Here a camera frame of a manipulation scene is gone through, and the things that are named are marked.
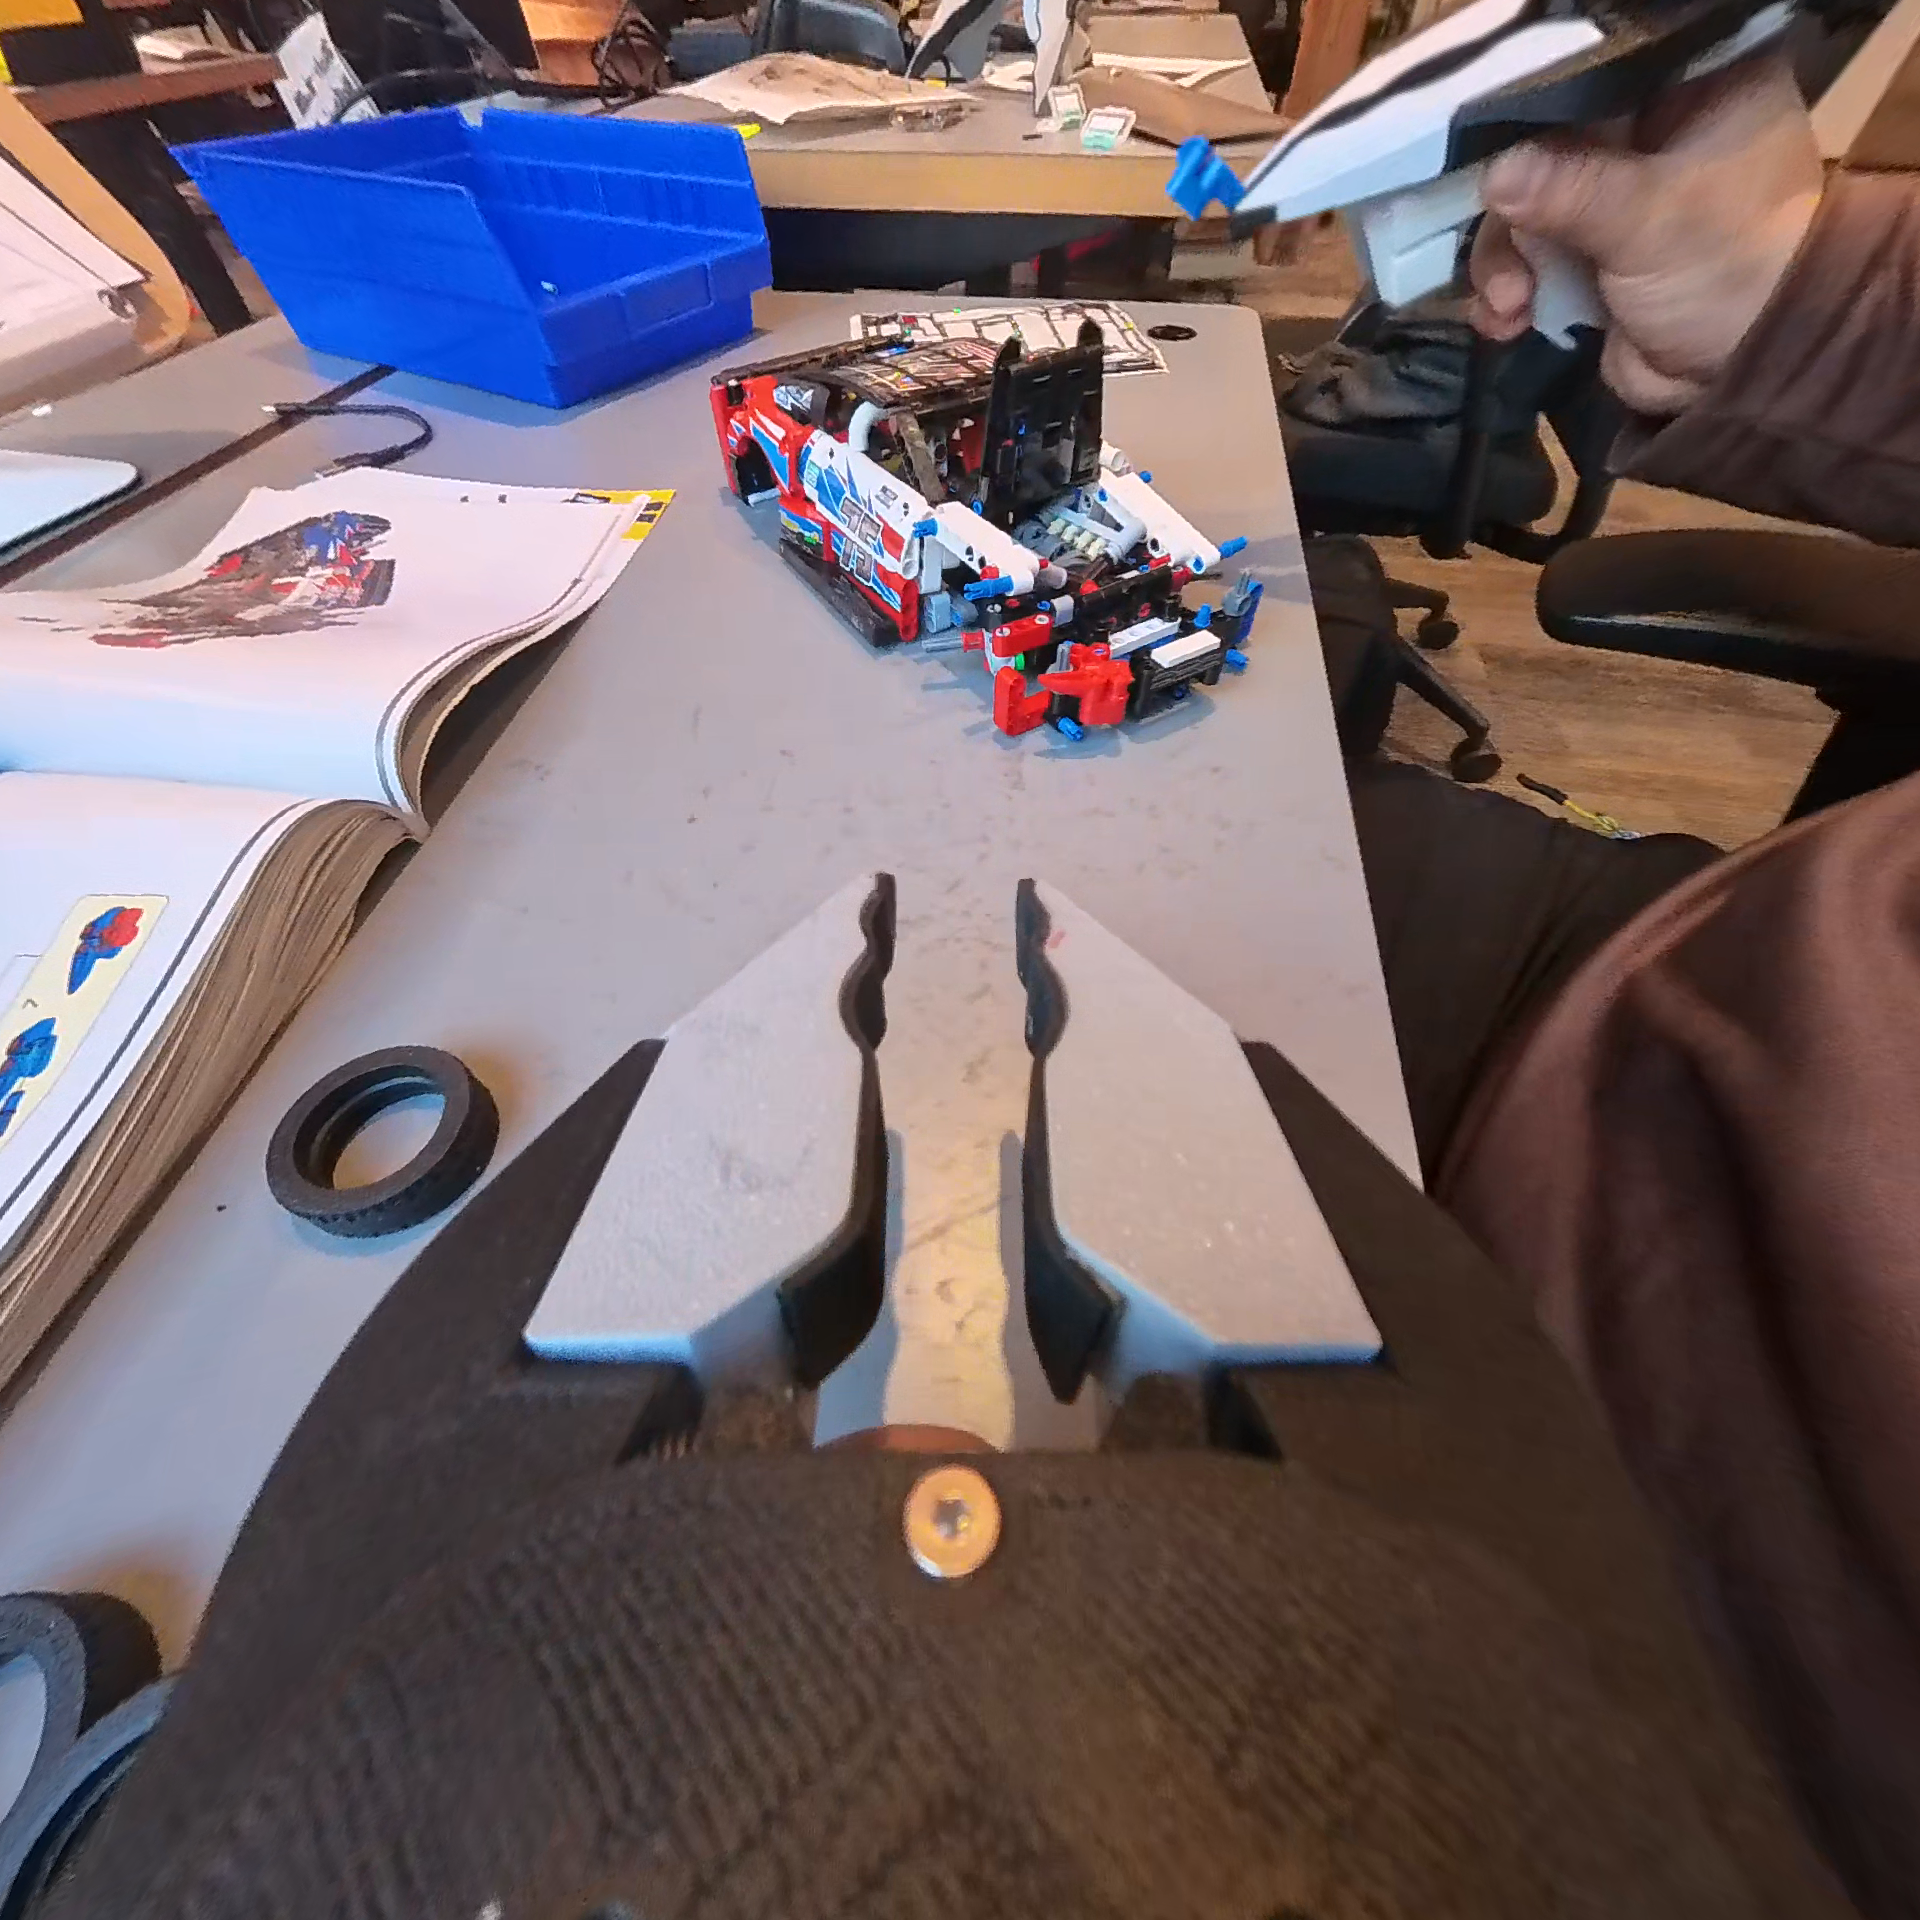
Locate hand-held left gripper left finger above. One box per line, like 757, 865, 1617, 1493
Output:
521, 873, 898, 1389

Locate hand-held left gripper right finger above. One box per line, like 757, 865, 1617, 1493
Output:
1014, 875, 1388, 1396

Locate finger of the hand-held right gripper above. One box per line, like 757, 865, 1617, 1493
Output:
1287, 0, 1617, 154
1228, 59, 1568, 244

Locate brick-built toy race car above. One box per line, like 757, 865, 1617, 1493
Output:
709, 317, 1263, 741

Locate person's right forearm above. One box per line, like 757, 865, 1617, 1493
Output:
1612, 150, 1920, 549

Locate grey desk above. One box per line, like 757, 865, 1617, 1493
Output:
0, 293, 1425, 1696

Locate person's right hand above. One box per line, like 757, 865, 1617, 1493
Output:
1462, 75, 1840, 422

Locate person's dark trousers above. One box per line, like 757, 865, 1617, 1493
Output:
1342, 757, 1728, 1186

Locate grey work table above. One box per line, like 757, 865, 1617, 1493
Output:
622, 8, 1277, 294

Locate holographic sticker sheet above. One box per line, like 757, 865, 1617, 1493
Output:
850, 300, 1168, 378

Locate person's brown top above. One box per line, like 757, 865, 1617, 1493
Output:
1430, 779, 1920, 1920

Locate loose white papers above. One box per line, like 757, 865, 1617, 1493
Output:
668, 53, 980, 128

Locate open instruction booklet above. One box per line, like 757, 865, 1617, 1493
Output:
0, 465, 677, 1396

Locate blue plastic bin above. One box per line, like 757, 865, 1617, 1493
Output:
172, 106, 775, 410

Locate brown backing board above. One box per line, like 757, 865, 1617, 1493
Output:
0, 90, 196, 413

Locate yellow black wire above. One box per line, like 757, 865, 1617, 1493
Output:
1516, 773, 1641, 841

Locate black cable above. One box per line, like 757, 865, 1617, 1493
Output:
263, 401, 436, 482

